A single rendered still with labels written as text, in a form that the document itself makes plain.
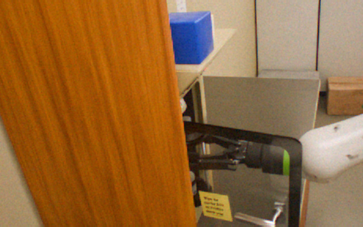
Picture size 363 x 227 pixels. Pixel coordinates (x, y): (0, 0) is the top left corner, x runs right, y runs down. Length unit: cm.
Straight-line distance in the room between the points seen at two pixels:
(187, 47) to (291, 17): 315
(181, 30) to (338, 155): 40
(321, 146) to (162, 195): 36
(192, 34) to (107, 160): 34
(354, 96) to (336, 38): 61
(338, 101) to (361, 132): 293
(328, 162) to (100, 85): 48
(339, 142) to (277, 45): 322
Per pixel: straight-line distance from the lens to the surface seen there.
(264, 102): 188
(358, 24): 386
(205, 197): 88
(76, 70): 76
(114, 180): 87
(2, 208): 110
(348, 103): 374
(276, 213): 81
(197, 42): 74
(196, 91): 111
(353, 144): 79
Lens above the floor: 176
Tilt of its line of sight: 26 degrees down
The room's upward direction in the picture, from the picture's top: 8 degrees counter-clockwise
